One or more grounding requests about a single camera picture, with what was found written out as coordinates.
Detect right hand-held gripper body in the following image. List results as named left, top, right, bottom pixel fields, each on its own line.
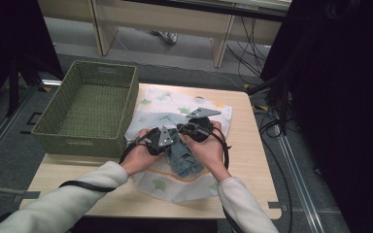
left=186, top=107, right=222, bottom=144

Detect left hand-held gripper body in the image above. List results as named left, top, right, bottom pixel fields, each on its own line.
left=145, top=125, right=175, bottom=156

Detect light blue denim garment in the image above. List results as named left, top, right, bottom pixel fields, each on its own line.
left=135, top=113, right=206, bottom=179

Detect white leaf print laundry bag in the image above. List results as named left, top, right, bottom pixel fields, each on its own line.
left=124, top=86, right=233, bottom=204

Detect green woven basket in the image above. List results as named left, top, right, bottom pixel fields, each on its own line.
left=30, top=59, right=140, bottom=159

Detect person's left hand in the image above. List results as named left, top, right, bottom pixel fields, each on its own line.
left=119, top=128, right=164, bottom=178

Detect person's right hand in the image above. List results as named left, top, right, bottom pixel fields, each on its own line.
left=183, top=120, right=232, bottom=183

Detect grey tape strip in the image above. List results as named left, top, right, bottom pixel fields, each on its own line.
left=267, top=201, right=288, bottom=212

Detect light wooden desk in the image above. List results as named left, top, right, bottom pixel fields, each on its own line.
left=37, top=0, right=292, bottom=69

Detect black curtain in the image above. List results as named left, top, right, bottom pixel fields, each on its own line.
left=0, top=0, right=64, bottom=115
left=260, top=0, right=373, bottom=233

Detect black metal stand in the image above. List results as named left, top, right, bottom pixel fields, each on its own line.
left=6, top=54, right=21, bottom=117

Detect right hand-held gripper cable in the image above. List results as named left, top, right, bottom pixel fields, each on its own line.
left=207, top=126, right=245, bottom=233

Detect hand-held gripper cable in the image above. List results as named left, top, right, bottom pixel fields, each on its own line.
left=57, top=135, right=150, bottom=194
left=207, top=126, right=245, bottom=233

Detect black floor cables beside table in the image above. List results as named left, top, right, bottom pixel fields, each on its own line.
left=252, top=106, right=294, bottom=233

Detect left hand-held gripper cable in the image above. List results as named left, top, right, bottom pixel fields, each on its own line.
left=57, top=135, right=150, bottom=194

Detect black floor cables under desk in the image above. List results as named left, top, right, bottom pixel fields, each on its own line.
left=226, top=16, right=270, bottom=79

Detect metal floor rail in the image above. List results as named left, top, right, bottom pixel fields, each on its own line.
left=277, top=132, right=325, bottom=233

